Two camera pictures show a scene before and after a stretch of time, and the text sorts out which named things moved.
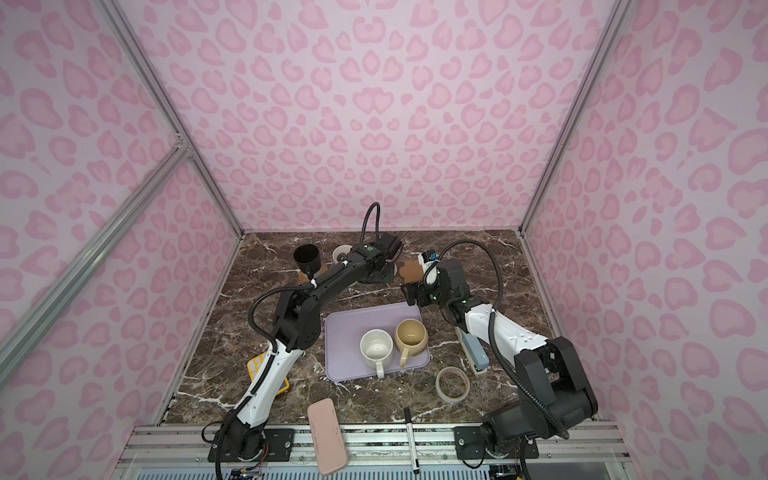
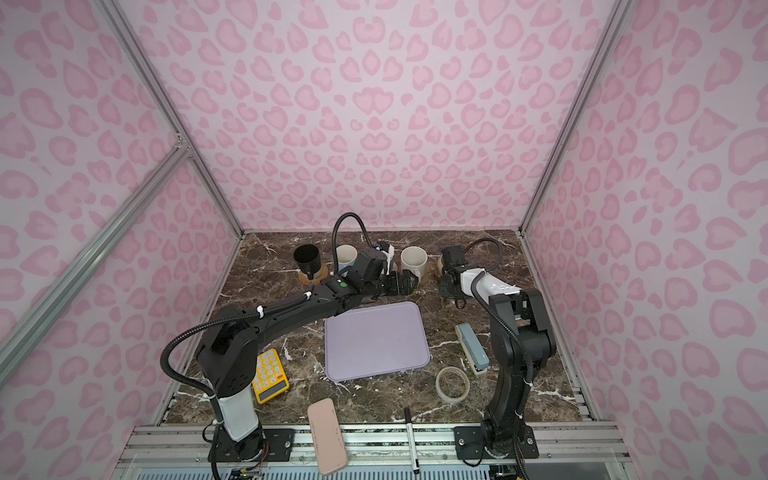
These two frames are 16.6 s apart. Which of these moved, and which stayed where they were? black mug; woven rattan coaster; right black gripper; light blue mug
Moved: right black gripper
Stayed: black mug; light blue mug; woven rattan coaster
